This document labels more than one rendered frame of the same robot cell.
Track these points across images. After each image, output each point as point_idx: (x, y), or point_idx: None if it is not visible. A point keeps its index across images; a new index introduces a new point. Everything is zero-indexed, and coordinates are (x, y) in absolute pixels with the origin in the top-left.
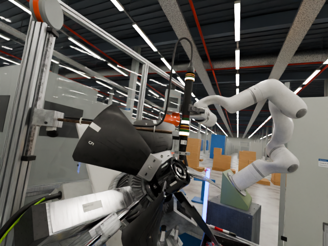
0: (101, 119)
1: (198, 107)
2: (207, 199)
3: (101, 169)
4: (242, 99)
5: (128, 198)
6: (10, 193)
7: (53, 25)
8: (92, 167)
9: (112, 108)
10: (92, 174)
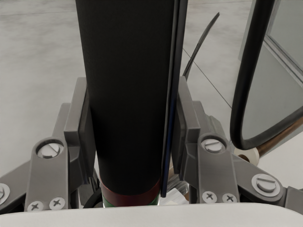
0: (199, 39)
1: (7, 214)
2: None
3: (282, 174)
4: None
5: (169, 190)
6: None
7: None
8: (278, 154)
9: (210, 22)
10: (263, 160)
